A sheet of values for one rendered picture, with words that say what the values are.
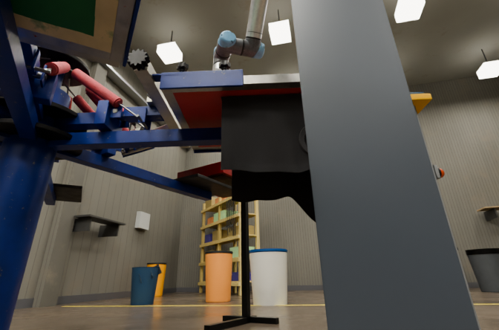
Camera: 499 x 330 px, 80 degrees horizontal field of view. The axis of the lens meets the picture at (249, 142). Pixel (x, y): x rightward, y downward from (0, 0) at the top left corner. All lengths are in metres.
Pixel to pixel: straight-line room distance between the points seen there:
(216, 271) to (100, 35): 4.39
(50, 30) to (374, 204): 0.92
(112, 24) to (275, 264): 3.71
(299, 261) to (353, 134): 8.36
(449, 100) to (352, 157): 10.39
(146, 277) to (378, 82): 4.73
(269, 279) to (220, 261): 1.09
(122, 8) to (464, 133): 10.07
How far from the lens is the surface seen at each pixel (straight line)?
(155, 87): 1.21
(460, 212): 9.62
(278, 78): 1.10
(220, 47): 1.43
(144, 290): 5.06
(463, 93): 11.14
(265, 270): 4.21
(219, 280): 5.03
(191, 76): 1.12
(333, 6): 0.70
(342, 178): 0.49
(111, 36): 0.98
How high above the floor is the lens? 0.32
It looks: 25 degrees up
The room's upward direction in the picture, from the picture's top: 1 degrees counter-clockwise
